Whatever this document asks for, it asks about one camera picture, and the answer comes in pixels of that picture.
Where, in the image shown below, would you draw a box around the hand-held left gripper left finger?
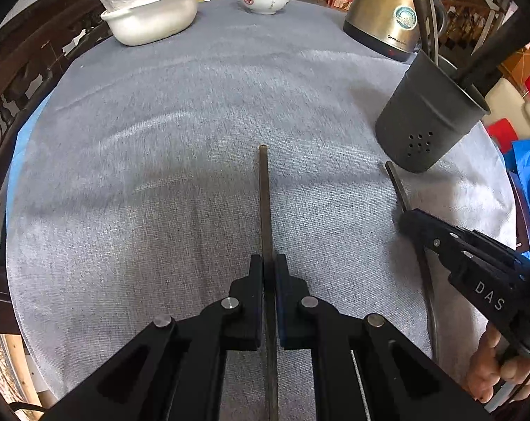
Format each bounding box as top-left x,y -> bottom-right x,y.
41,254 -> 266,421

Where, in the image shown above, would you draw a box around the grey tablecloth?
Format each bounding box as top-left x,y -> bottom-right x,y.
6,0 -> 517,421

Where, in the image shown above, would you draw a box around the white plastic basin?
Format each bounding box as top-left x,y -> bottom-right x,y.
101,0 -> 205,47

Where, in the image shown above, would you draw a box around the blue plastic bag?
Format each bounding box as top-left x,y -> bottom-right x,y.
502,136 -> 530,264

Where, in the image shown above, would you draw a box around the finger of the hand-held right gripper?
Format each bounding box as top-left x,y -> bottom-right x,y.
399,208 -> 530,275

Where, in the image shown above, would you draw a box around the black utensil handle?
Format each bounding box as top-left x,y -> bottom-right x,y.
455,18 -> 524,93

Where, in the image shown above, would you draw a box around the dark chopstick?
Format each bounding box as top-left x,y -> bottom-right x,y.
425,0 -> 441,62
401,0 -> 430,58
258,145 -> 280,421
385,161 -> 439,358

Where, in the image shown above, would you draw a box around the person's right hand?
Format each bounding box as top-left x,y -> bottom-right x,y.
467,327 -> 530,408

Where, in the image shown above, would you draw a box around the gold electric kettle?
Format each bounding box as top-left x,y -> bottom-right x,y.
343,0 -> 445,63

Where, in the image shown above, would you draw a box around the blue table cover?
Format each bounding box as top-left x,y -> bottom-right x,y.
8,92 -> 55,185

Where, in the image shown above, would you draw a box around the beige sofa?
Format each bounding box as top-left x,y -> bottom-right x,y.
484,76 -> 530,141

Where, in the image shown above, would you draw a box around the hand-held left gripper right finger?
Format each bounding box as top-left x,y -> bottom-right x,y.
273,253 -> 494,421

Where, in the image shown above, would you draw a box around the red bag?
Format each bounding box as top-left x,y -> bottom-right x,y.
488,118 -> 517,152

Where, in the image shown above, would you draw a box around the black utensil holder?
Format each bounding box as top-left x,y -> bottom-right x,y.
375,48 -> 490,174

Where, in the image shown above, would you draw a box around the dark carved wooden chair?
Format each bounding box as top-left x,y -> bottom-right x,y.
0,0 -> 117,329

